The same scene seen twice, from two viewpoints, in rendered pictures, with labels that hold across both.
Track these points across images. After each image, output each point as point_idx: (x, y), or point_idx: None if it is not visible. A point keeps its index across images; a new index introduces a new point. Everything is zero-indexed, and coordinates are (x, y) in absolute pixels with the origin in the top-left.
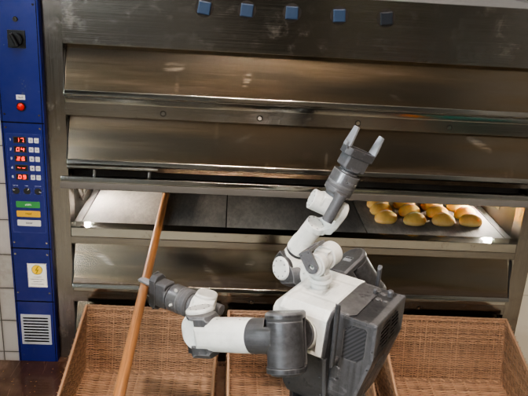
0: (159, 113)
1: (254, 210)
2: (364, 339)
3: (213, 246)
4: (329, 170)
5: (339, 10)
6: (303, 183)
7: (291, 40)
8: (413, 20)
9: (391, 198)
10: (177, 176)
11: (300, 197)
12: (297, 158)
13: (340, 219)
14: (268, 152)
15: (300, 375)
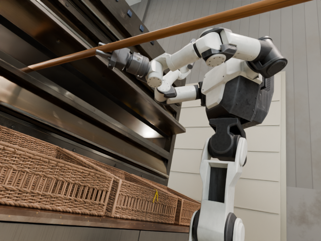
0: (64, 3)
1: None
2: (270, 79)
3: (65, 100)
4: None
5: (142, 26)
6: (107, 93)
7: (126, 23)
8: (157, 49)
9: (155, 104)
10: (48, 50)
11: (129, 84)
12: None
13: (188, 72)
14: None
15: (245, 97)
